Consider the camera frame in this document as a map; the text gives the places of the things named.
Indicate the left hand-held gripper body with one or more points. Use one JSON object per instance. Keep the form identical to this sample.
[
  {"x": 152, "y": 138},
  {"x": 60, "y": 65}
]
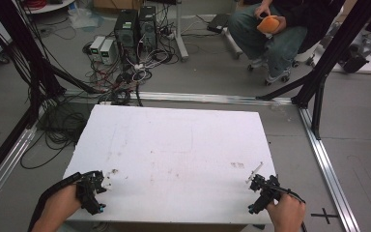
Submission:
[{"x": 88, "y": 193}]

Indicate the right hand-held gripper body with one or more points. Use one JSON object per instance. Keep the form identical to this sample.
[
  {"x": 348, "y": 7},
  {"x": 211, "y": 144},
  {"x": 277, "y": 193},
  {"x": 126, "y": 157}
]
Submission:
[{"x": 268, "y": 192}]

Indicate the thin white plastic stick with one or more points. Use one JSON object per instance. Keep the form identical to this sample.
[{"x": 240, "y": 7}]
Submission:
[{"x": 256, "y": 171}]

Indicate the person's right hand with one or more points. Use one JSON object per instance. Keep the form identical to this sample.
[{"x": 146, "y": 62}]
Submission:
[{"x": 286, "y": 214}]

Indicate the person's left hand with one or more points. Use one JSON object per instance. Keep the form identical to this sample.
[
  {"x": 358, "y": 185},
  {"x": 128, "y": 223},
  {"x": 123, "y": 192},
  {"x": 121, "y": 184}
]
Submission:
[{"x": 57, "y": 209}]

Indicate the white power supply unit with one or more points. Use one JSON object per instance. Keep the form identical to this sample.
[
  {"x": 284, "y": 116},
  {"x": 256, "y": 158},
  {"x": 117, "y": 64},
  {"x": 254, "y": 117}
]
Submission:
[
  {"x": 97, "y": 46},
  {"x": 108, "y": 51}
]

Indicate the white office chair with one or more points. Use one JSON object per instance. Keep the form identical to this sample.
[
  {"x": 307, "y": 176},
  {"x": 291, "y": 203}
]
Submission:
[{"x": 306, "y": 56}]

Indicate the large black computer tower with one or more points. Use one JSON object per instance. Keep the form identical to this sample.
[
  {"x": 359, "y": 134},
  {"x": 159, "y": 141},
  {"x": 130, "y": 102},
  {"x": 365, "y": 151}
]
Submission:
[{"x": 126, "y": 35}]

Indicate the black device on white board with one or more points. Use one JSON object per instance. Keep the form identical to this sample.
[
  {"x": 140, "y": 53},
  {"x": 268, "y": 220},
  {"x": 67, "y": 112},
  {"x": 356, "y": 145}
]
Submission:
[{"x": 354, "y": 58}]

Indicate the orange sponge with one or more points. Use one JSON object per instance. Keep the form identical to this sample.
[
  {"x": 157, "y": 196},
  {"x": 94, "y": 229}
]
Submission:
[{"x": 268, "y": 24}]

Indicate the narrow black computer tower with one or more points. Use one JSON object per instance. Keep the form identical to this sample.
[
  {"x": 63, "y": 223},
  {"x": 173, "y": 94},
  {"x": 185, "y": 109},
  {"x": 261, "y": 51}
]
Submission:
[{"x": 148, "y": 29}]

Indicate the white power strip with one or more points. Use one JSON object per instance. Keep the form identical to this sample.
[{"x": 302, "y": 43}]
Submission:
[{"x": 170, "y": 35}]

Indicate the clear plastic bag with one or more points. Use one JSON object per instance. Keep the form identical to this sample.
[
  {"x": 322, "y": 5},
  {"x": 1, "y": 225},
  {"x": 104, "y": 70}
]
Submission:
[{"x": 83, "y": 19}]

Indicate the flat black box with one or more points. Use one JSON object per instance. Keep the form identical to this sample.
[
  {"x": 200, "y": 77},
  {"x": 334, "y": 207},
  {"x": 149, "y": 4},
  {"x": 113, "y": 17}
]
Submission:
[{"x": 218, "y": 23}]

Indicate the grey metal table leg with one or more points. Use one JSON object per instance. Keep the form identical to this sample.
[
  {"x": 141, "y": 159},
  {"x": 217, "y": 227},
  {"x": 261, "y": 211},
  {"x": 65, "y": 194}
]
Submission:
[{"x": 181, "y": 35}]

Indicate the brown cardboard box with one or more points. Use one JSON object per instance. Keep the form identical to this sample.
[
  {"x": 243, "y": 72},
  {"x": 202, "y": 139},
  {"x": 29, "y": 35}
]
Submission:
[{"x": 117, "y": 4}]

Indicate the white round table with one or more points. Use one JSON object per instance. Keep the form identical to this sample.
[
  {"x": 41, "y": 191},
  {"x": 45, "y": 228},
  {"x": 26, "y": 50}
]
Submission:
[{"x": 50, "y": 6}]

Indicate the long aluminium floor rail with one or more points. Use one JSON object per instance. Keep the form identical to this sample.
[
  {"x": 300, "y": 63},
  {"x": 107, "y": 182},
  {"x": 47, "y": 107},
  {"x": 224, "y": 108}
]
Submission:
[{"x": 206, "y": 97}]

